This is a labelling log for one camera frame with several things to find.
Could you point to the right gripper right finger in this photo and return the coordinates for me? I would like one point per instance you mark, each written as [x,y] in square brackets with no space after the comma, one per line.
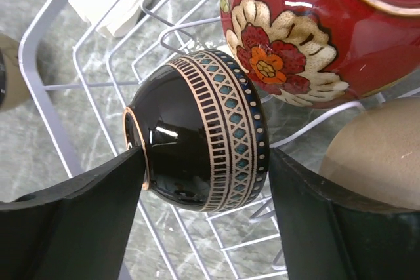
[329,232]

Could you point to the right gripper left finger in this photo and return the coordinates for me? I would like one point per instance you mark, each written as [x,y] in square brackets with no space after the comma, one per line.
[77,229]

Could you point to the beige speckled bowl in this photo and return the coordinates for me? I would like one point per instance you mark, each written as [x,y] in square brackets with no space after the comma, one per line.
[377,154]

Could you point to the brown bowl black interior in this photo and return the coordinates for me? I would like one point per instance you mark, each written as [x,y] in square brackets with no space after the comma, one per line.
[14,90]

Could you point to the black patterned bowl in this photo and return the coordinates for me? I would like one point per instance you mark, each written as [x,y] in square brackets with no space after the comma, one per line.
[200,123]

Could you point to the red floral bowl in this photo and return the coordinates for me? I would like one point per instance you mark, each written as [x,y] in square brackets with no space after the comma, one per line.
[322,53]

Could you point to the white wire dish rack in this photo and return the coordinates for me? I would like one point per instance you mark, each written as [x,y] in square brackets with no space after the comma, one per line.
[83,115]

